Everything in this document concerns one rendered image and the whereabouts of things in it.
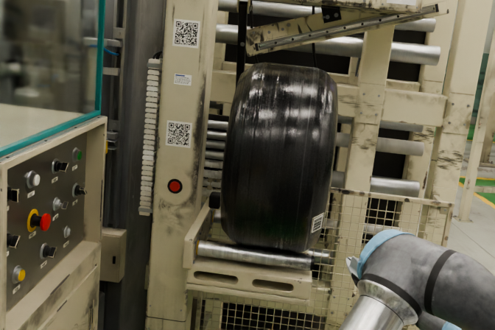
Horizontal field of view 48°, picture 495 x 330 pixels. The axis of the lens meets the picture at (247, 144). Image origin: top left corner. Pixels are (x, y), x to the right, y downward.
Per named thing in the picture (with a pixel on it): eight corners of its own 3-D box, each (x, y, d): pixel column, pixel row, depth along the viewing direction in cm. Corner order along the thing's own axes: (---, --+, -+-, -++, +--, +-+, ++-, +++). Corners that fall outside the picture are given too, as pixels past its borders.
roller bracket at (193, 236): (181, 269, 160) (183, 237, 158) (205, 222, 199) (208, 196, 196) (192, 271, 160) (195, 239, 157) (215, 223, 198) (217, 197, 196)
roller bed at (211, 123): (179, 195, 209) (185, 117, 203) (187, 184, 223) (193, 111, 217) (231, 202, 207) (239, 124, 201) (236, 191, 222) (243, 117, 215)
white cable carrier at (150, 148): (138, 214, 171) (148, 58, 161) (143, 209, 176) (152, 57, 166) (152, 216, 171) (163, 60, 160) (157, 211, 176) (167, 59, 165)
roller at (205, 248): (197, 236, 166) (196, 250, 167) (194, 243, 162) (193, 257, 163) (314, 253, 163) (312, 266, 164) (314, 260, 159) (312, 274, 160)
